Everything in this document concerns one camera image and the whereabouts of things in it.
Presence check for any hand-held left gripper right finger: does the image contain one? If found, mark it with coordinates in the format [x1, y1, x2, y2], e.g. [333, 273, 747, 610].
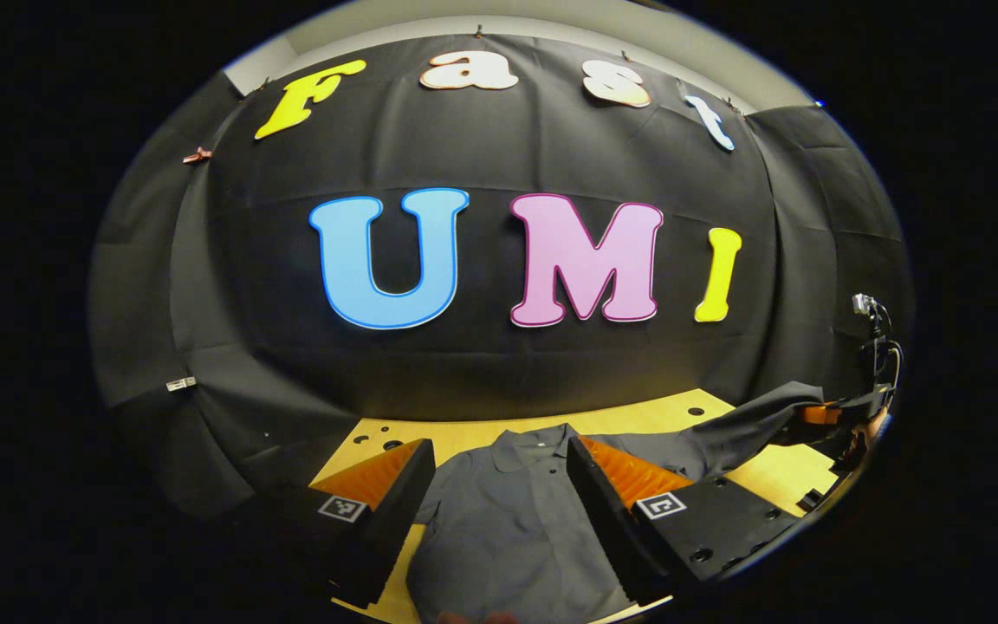
[566, 433, 799, 608]

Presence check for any black backdrop cloth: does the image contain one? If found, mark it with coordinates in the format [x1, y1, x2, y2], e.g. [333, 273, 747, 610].
[87, 35, 914, 521]

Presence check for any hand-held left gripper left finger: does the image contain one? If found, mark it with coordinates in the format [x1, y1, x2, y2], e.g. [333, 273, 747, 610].
[230, 438, 437, 609]

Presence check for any grey collared shirt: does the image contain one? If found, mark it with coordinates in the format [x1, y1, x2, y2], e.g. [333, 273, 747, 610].
[404, 381, 829, 624]

